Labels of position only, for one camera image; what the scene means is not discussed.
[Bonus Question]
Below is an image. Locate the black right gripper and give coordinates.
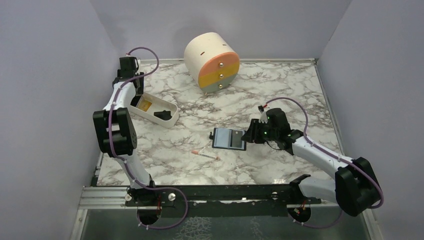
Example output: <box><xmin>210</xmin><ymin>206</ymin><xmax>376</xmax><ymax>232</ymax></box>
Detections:
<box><xmin>241</xmin><ymin>118</ymin><xmax>279</xmax><ymax>144</ymax></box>

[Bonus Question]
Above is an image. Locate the silver grey credit card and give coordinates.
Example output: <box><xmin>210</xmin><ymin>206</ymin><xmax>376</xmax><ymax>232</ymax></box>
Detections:
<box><xmin>230</xmin><ymin>130</ymin><xmax>245</xmax><ymax>150</ymax></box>

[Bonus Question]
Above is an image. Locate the black card holder wallet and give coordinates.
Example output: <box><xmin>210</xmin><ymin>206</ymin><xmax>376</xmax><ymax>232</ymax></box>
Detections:
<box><xmin>209</xmin><ymin>127</ymin><xmax>247</xmax><ymax>151</ymax></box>

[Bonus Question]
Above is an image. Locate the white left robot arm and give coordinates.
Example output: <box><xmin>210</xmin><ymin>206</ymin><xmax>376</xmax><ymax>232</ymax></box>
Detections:
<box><xmin>92</xmin><ymin>55</ymin><xmax>157</xmax><ymax>206</ymax></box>

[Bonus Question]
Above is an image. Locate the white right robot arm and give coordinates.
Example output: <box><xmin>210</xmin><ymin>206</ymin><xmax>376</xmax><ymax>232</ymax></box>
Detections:
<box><xmin>241</xmin><ymin>108</ymin><xmax>384</xmax><ymax>217</ymax></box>

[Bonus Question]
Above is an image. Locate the stack of cards in tray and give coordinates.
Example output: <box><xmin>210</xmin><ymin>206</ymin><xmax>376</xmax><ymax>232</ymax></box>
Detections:
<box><xmin>136</xmin><ymin>99</ymin><xmax>152</xmax><ymax>112</ymax></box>

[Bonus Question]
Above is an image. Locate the orange capped syringe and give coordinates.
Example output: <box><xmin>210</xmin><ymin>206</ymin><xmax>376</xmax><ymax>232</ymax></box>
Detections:
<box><xmin>191</xmin><ymin>150</ymin><xmax>220</xmax><ymax>160</ymax></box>

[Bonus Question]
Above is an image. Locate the white oblong tray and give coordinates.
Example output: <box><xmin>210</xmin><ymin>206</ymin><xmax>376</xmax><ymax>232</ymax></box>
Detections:
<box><xmin>128</xmin><ymin>93</ymin><xmax>180</xmax><ymax>128</ymax></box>

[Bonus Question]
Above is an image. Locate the cream round drawer cabinet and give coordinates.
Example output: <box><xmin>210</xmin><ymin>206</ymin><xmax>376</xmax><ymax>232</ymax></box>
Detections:
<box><xmin>183</xmin><ymin>32</ymin><xmax>240</xmax><ymax>95</ymax></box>

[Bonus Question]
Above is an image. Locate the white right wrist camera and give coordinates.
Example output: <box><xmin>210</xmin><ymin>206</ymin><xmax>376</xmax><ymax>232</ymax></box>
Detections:
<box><xmin>258</xmin><ymin>111</ymin><xmax>270</xmax><ymax>124</ymax></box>

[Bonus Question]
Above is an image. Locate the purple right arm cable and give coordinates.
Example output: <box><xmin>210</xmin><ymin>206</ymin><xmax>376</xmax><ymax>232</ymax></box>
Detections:
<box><xmin>258</xmin><ymin>96</ymin><xmax>385</xmax><ymax>230</ymax></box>

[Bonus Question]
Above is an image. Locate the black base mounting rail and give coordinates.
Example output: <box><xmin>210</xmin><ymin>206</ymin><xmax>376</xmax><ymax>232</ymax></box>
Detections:
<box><xmin>124</xmin><ymin>184</ymin><xmax>322</xmax><ymax>218</ymax></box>

